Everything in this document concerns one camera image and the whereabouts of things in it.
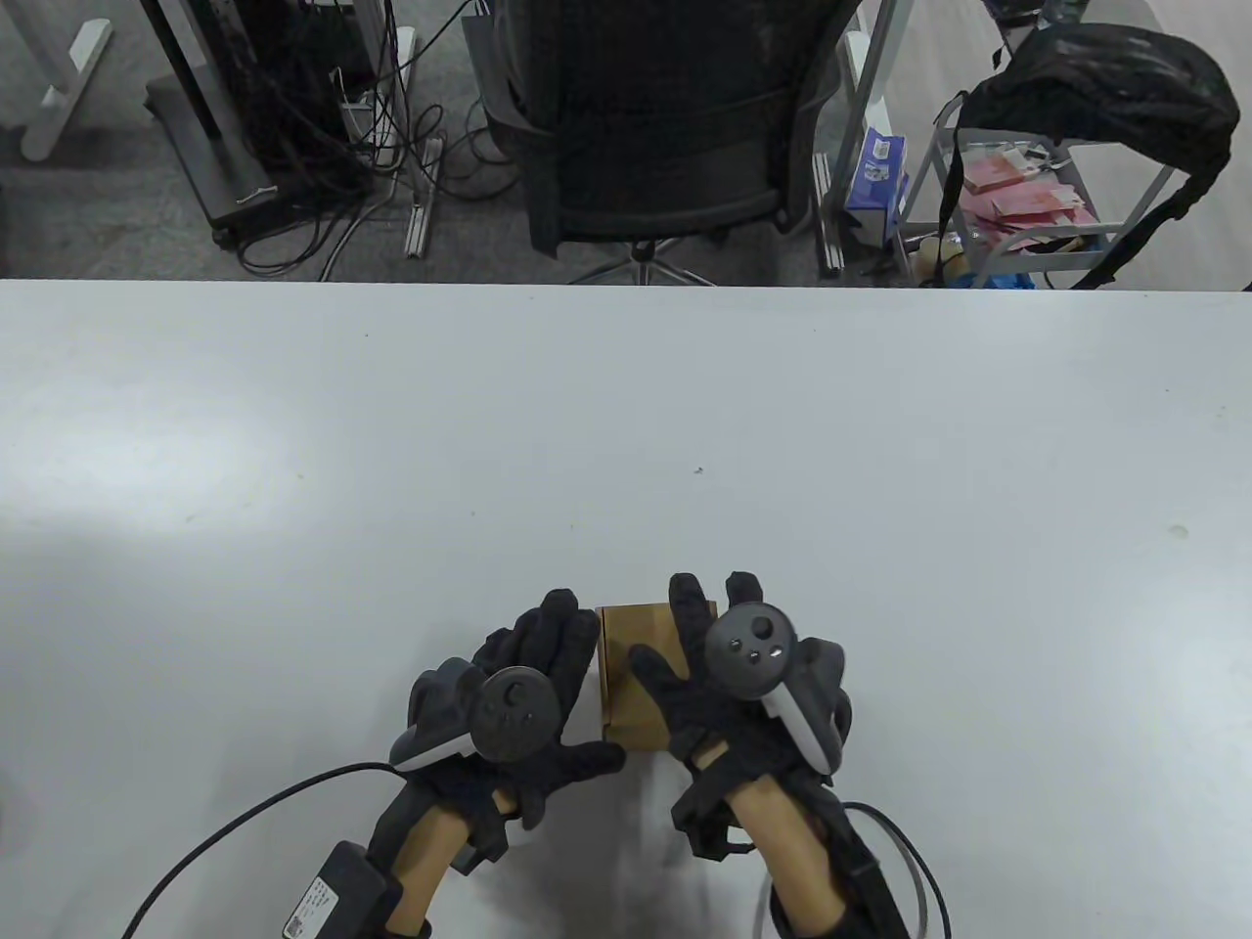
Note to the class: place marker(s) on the person's left hand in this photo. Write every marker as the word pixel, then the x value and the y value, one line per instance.
pixel 577 763

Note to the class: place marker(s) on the person's right hand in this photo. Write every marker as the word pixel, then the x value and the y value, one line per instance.
pixel 694 714

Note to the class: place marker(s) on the small brown mailer box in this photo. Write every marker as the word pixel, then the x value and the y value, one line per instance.
pixel 636 636

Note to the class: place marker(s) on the person's left forearm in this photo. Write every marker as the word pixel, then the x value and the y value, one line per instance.
pixel 430 861

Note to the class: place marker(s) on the person's right forearm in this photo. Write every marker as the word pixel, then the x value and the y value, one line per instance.
pixel 787 861

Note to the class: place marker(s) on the blue and white box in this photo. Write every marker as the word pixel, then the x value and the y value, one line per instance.
pixel 871 176

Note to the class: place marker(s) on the dark grey left hand controller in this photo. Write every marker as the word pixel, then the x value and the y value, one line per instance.
pixel 514 714

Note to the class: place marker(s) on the dark grey hand controller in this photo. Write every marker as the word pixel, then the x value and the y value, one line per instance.
pixel 748 646
pixel 514 714

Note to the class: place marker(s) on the dark grey right hand controller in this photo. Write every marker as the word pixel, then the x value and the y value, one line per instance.
pixel 748 646

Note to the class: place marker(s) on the tan bag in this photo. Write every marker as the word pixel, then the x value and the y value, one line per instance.
pixel 929 256

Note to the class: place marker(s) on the blue plastic bag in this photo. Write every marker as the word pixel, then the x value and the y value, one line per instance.
pixel 1007 282

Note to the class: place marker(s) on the grey metal cart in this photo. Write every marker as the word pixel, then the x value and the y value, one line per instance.
pixel 1042 233

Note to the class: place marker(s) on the black mesh office chair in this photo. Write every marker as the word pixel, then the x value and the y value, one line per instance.
pixel 665 117

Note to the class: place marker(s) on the stack of pink packets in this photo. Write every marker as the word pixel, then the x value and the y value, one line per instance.
pixel 1017 201

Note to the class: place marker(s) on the grey desk leg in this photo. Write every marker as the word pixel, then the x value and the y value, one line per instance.
pixel 866 68

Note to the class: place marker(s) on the grey monitor stand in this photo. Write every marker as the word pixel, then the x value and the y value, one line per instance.
pixel 210 166

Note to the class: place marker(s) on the black backpack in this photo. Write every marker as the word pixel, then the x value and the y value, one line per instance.
pixel 1105 78

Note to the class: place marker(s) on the black computer tower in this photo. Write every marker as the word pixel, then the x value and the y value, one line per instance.
pixel 293 59

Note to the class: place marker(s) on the white desk leg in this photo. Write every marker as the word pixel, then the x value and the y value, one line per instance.
pixel 64 88

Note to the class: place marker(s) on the aluminium rail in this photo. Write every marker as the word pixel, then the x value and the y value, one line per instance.
pixel 419 220
pixel 829 225

